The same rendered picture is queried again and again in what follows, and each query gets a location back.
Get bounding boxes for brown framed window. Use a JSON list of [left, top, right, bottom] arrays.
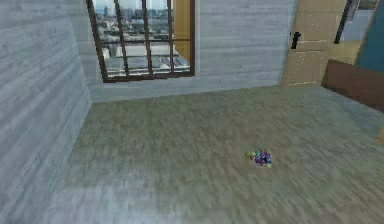
[[85, 0, 197, 84]]

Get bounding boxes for tan wooden room door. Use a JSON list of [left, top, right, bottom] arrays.
[[279, 0, 348, 87]]

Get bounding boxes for dark brown wooden furniture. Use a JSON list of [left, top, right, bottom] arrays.
[[321, 59, 384, 114]]

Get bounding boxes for teal panel with brown edge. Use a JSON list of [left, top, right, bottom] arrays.
[[353, 0, 384, 75]]

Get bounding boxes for black framed window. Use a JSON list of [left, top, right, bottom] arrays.
[[333, 0, 381, 45]]

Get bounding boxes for multicoloured bead cluster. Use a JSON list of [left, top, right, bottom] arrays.
[[245, 149, 273, 169]]

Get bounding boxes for black door handle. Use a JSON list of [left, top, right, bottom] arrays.
[[290, 31, 302, 50]]

